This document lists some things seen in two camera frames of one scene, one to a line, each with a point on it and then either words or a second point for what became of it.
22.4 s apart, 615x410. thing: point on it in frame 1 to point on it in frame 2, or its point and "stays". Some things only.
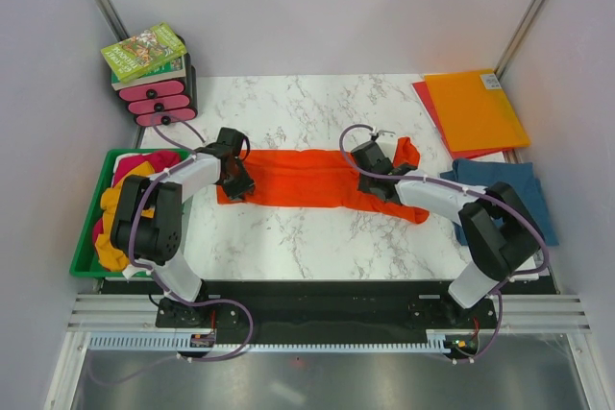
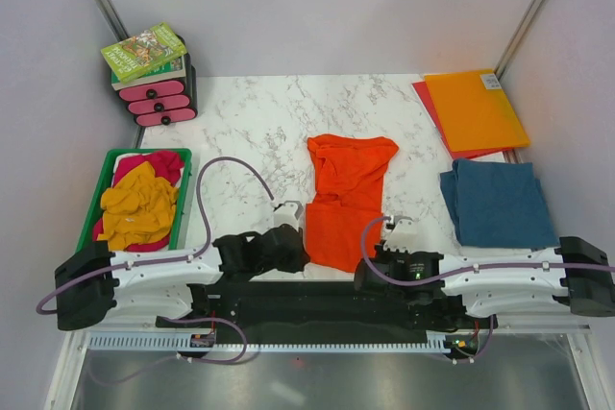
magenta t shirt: x=160 y=161 stays
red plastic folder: x=422 y=88 stays
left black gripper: x=246 y=185 to x=299 y=260
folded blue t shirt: x=479 y=175 stays
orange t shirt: x=320 y=178 to x=349 y=179
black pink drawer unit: x=165 y=103 stays
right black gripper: x=362 y=185 to x=381 y=253
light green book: x=140 y=53 stays
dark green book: x=169 y=72 stays
